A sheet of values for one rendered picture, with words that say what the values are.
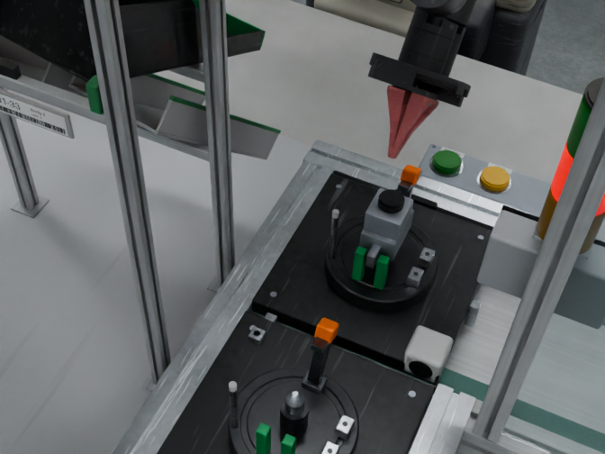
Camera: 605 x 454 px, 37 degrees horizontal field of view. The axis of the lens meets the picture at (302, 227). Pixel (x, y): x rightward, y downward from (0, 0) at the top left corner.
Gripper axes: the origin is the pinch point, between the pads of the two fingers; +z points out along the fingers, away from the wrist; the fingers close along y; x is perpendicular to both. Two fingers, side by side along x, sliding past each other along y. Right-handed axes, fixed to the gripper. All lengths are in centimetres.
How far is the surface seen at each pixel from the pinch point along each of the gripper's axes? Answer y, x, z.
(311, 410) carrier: 2.0, -5.6, 28.8
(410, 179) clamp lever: 0.8, 12.1, 3.5
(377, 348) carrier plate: 5.1, 4.6, 22.5
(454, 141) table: -0.3, 48.7, -1.0
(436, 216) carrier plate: 4.2, 21.5, 7.8
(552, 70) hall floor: 2, 209, -27
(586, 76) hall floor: 12, 211, -28
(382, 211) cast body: 0.2, 4.7, 7.3
